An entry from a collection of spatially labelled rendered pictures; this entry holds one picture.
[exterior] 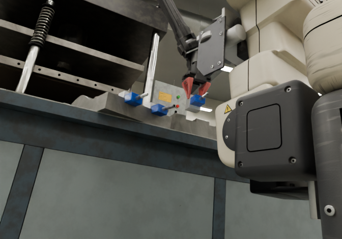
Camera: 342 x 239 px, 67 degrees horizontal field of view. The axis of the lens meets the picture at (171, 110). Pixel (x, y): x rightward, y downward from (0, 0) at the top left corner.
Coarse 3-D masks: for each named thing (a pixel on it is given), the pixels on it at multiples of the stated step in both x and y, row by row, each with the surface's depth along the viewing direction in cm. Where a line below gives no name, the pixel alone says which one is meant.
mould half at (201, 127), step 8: (176, 120) 98; (184, 120) 99; (200, 120) 102; (176, 128) 97; (184, 128) 98; (192, 128) 100; (200, 128) 101; (208, 128) 103; (208, 136) 102; (216, 136) 104
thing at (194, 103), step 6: (192, 96) 96; (198, 96) 94; (204, 96) 90; (186, 102) 99; (192, 102) 94; (198, 102) 94; (204, 102) 94; (186, 108) 98; (192, 108) 96; (198, 108) 97
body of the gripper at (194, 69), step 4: (192, 64) 102; (196, 64) 101; (192, 68) 101; (196, 68) 100; (188, 72) 97; (192, 72) 98; (196, 72) 99; (200, 72) 100; (184, 76) 101; (188, 76) 101; (208, 76) 100; (208, 80) 101
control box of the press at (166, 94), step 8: (152, 88) 202; (160, 88) 201; (168, 88) 204; (176, 88) 207; (152, 96) 197; (160, 96) 199; (168, 96) 202; (176, 96) 205; (184, 96) 208; (168, 104) 200; (176, 104) 202; (184, 104) 206; (168, 112) 198; (184, 112) 204
